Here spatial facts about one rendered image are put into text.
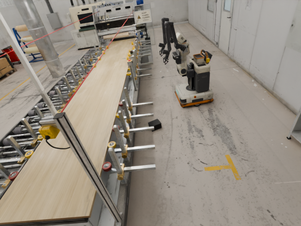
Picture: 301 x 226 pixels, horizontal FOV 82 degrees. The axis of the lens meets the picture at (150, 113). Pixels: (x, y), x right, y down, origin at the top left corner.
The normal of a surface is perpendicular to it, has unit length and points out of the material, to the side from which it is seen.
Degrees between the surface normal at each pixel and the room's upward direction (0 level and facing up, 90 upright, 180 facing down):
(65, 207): 0
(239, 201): 0
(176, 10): 90
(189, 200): 0
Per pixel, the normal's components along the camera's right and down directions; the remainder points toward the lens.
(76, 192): -0.15, -0.80
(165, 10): 0.00, 0.58
